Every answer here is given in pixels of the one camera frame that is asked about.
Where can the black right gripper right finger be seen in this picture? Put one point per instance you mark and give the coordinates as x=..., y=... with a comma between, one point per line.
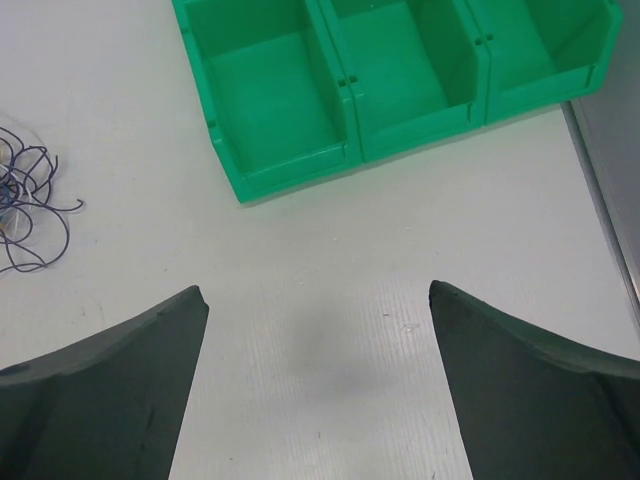
x=532, y=404

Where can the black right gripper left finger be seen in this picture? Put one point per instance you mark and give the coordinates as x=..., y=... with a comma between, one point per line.
x=110, y=406

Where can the green compartment bin tray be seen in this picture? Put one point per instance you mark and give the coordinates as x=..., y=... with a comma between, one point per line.
x=296, y=91

